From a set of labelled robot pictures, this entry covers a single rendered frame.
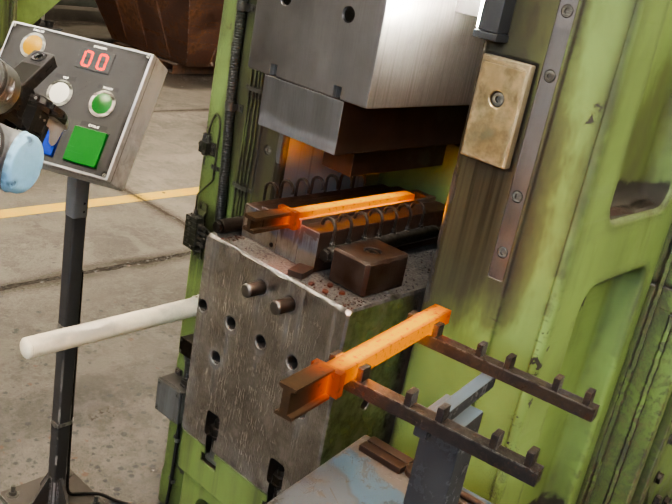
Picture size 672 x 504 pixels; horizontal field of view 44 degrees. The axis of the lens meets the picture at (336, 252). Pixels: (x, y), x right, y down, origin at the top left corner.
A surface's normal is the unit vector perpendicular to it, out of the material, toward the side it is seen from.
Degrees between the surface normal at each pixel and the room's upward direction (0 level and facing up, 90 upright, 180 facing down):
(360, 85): 90
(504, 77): 90
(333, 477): 0
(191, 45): 111
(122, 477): 0
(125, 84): 60
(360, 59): 90
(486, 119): 90
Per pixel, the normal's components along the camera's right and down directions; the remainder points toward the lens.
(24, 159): 0.94, 0.29
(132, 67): -0.18, -0.21
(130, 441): 0.18, -0.92
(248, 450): -0.67, 0.15
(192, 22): 0.61, 0.68
